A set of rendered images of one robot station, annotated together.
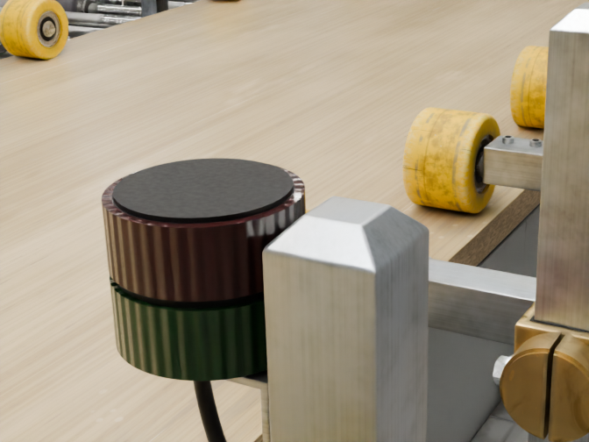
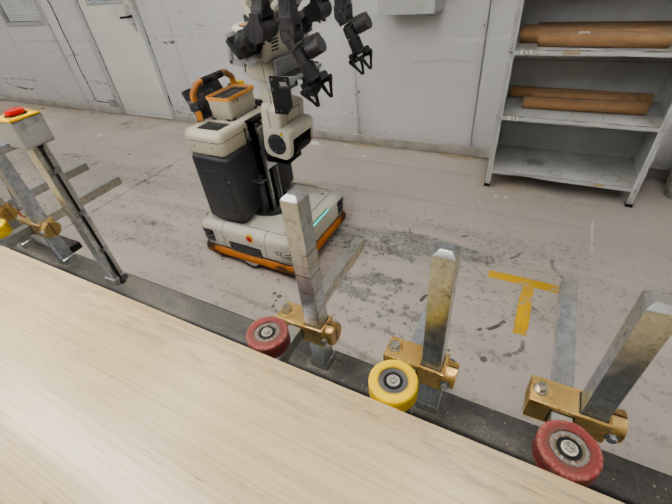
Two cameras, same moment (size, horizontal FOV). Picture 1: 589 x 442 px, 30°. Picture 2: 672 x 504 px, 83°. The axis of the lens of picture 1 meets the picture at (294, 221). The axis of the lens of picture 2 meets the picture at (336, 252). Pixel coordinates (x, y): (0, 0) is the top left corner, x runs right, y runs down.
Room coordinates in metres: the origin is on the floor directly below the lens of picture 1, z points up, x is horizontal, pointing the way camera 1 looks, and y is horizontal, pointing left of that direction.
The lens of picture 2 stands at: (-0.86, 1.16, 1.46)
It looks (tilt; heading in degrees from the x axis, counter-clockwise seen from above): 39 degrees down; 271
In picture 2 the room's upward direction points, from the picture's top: 6 degrees counter-clockwise
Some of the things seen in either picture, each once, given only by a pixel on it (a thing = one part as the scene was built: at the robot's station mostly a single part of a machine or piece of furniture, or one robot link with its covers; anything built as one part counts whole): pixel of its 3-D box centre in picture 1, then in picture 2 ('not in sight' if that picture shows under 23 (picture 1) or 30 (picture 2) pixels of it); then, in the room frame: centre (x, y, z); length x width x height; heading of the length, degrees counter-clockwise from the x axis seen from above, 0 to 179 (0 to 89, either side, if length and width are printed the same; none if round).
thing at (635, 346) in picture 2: not in sight; (594, 406); (-1.23, 0.87, 0.87); 0.04 x 0.04 x 0.48; 59
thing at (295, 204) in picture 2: not in sight; (312, 296); (-0.79, 0.62, 0.92); 0.04 x 0.04 x 0.48; 59
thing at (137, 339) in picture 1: (210, 301); not in sight; (0.31, 0.03, 1.07); 0.06 x 0.06 x 0.02
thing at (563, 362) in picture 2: not in sight; (563, 361); (-1.24, 0.77, 0.84); 0.43 x 0.03 x 0.04; 59
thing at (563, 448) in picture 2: not in sight; (558, 464); (-1.14, 0.94, 0.85); 0.08 x 0.08 x 0.11
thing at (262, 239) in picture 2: not in sight; (276, 219); (-0.49, -0.83, 0.16); 0.67 x 0.64 x 0.25; 149
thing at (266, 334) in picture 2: not in sight; (272, 348); (-0.71, 0.69, 0.85); 0.08 x 0.08 x 0.11
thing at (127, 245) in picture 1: (206, 224); not in sight; (0.31, 0.03, 1.10); 0.06 x 0.06 x 0.02
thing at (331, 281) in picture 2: not in sight; (322, 295); (-0.81, 0.52, 0.82); 0.43 x 0.03 x 0.04; 59
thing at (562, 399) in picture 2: not in sight; (572, 409); (-1.21, 0.86, 0.84); 0.14 x 0.06 x 0.05; 149
